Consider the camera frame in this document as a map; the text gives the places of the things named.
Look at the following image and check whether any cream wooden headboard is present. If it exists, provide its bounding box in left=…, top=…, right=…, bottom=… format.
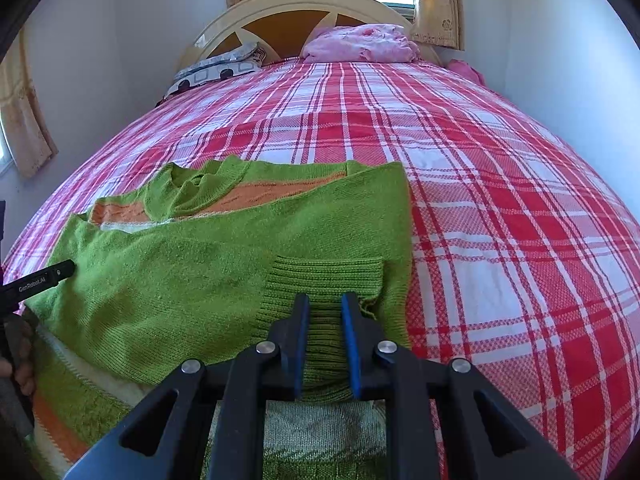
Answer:
left=175, top=0, right=443, bottom=78

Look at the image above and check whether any pink cloth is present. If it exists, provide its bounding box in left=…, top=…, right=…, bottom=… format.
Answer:
left=446, top=58, right=487, bottom=86

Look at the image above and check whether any grey white patterned pillow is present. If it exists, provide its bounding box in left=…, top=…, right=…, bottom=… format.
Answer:
left=165, top=41, right=268, bottom=98

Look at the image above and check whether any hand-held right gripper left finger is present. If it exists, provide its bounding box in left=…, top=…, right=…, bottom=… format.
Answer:
left=65, top=293, right=311, bottom=480

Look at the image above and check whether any pink floral pillow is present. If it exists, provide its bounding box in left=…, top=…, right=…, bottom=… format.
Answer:
left=301, top=24, right=422, bottom=64

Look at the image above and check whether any person's left hand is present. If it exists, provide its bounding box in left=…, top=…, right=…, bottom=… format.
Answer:
left=0, top=355, right=37, bottom=399

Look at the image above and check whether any red white plaid blanket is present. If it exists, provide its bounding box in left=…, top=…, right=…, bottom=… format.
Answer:
left=2, top=57, right=640, bottom=480

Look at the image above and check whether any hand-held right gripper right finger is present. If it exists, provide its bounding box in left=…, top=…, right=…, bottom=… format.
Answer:
left=341, top=293, right=582, bottom=480

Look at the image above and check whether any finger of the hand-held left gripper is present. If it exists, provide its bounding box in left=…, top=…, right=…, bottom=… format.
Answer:
left=47, top=259, right=77, bottom=286

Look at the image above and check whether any green orange knitted sweater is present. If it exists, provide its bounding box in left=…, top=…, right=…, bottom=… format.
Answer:
left=25, top=155, right=414, bottom=480

